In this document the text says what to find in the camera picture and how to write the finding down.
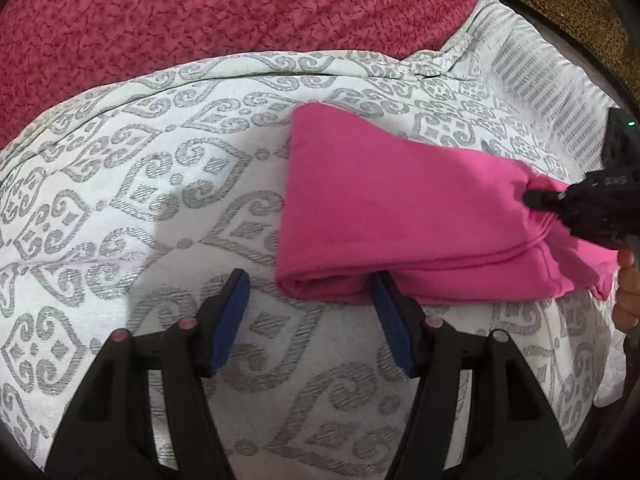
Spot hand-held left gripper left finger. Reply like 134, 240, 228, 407
45, 268, 251, 480

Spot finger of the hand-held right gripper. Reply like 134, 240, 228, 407
522, 184, 576, 217

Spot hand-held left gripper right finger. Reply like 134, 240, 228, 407
369, 271, 576, 480

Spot pink pants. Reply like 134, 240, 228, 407
275, 102, 622, 307

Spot person's right hand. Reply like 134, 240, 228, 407
614, 250, 640, 334

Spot white grey patterned bedspread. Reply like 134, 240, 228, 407
0, 0, 627, 467

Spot leopard print cloth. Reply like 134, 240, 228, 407
492, 0, 640, 82

